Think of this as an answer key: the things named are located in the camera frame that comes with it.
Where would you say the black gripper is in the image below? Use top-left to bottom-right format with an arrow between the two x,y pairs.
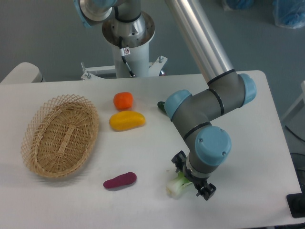
171,150 -> 216,200

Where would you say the blue plastic bag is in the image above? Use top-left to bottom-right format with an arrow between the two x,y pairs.
273,0 -> 305,29
222,0 -> 254,10

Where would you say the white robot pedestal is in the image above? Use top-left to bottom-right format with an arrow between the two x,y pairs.
81,11 -> 168,80

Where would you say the black device at edge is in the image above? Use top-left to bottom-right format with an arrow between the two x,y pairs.
286,193 -> 305,219

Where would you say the white chair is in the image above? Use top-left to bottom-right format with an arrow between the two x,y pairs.
0,62 -> 45,85

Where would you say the yellow mango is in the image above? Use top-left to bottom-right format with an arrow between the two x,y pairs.
109,111 -> 146,131

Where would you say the woven wicker basket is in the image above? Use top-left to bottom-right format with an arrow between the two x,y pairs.
21,94 -> 99,178

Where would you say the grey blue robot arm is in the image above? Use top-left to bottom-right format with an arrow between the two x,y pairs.
74,0 -> 256,199

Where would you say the orange bell pepper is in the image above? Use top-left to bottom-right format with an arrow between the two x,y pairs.
113,92 -> 133,110

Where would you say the white side frame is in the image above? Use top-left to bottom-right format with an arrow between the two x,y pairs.
280,81 -> 305,123

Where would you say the black base cable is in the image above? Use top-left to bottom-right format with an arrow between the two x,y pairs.
118,36 -> 136,78

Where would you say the purple sweet potato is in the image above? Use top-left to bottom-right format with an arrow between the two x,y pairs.
103,172 -> 137,189

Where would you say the bok choy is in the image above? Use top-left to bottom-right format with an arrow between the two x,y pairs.
166,172 -> 191,198

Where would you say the green cucumber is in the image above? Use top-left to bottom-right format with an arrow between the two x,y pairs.
157,101 -> 168,116

